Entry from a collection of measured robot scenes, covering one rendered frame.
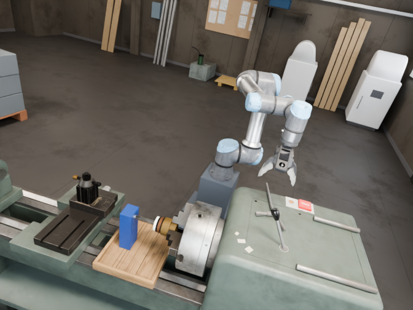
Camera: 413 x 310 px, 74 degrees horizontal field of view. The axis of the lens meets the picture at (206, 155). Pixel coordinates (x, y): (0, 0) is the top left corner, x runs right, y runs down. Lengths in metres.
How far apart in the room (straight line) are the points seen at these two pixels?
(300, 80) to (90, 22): 6.91
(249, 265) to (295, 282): 0.17
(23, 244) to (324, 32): 7.59
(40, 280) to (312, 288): 1.42
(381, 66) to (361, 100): 0.78
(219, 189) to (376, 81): 5.81
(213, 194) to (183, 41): 7.45
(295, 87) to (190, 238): 6.52
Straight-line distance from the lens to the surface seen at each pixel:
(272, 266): 1.09
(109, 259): 1.49
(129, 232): 1.42
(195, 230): 1.18
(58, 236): 1.50
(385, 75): 7.19
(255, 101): 1.12
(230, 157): 1.60
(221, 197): 1.70
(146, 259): 1.48
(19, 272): 1.98
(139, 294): 1.51
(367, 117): 7.27
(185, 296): 1.41
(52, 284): 1.88
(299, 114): 1.08
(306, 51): 7.34
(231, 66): 8.44
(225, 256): 1.07
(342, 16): 8.08
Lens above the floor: 2.05
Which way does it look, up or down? 30 degrees down
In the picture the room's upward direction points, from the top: 11 degrees clockwise
